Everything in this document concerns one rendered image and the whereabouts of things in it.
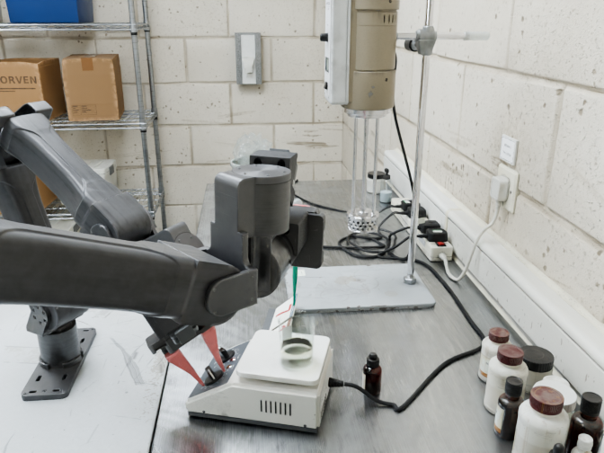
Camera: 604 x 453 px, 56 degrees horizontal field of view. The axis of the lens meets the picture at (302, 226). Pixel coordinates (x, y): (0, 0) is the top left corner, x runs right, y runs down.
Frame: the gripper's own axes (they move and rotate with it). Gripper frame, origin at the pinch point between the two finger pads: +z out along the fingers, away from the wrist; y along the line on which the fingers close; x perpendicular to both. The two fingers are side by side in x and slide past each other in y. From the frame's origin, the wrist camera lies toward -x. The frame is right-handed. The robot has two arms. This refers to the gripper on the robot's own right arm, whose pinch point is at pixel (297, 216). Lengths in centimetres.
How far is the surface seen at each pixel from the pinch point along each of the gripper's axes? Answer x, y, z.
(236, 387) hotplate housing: 25.0, 6.9, -3.6
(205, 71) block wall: -3, 100, 222
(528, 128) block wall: -7, -35, 46
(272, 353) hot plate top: 22.4, 3.4, 2.3
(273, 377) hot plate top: 22.7, 1.8, -3.0
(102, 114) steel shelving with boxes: 16, 133, 174
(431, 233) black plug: 22, -20, 65
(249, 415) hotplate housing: 29.5, 5.1, -3.4
